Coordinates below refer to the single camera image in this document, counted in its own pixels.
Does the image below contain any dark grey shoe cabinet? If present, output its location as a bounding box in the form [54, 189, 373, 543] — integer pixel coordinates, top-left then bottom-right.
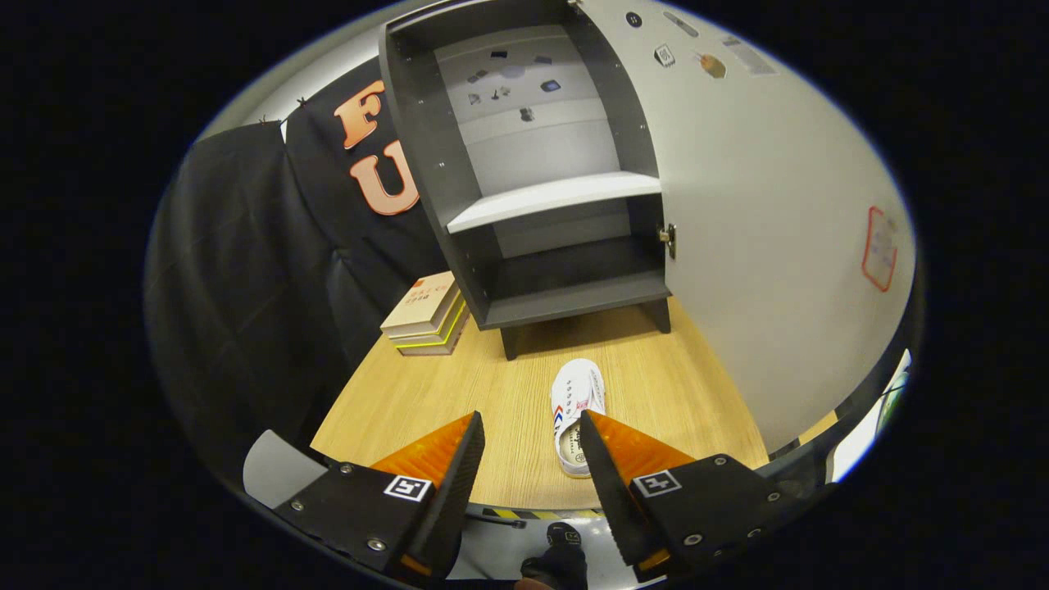
[379, 0, 674, 361]

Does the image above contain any black backdrop cloth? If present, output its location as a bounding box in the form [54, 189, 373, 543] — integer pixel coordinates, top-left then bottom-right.
[146, 56, 460, 492]

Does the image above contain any yellow black hazard tape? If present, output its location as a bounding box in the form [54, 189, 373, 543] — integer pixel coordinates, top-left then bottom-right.
[482, 507, 606, 522]

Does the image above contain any beige cover book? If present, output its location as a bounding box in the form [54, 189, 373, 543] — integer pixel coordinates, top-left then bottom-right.
[379, 272, 461, 338]

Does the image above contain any yellow edged book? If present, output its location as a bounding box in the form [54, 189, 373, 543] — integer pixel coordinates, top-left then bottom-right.
[393, 297, 472, 357]

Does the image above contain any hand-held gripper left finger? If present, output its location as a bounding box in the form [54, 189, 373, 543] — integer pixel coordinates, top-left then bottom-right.
[273, 411, 487, 585]

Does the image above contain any white cabinet shelf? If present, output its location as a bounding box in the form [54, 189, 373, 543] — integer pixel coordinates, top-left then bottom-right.
[445, 170, 663, 235]

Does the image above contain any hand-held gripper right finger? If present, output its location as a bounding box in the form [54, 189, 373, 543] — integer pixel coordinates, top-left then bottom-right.
[579, 410, 820, 579]

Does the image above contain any person's black sneaker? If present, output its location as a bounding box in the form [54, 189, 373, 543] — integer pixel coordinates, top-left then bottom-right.
[520, 521, 589, 590]

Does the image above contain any white canvas shoe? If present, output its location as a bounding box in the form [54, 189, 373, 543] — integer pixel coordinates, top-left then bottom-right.
[550, 358, 607, 479]

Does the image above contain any beige shoe cabinet door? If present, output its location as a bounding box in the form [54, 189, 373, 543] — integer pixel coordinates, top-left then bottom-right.
[574, 0, 917, 460]

